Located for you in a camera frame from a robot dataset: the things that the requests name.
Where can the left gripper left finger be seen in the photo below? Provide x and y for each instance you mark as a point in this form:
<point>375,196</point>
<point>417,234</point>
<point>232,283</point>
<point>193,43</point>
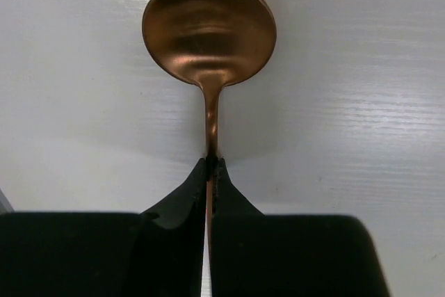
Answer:
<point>104,251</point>

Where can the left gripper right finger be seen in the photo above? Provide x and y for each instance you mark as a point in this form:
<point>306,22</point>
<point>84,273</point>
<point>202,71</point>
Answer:
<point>257,254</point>

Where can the copper spoon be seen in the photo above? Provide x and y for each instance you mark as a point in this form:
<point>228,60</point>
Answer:
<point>211,44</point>

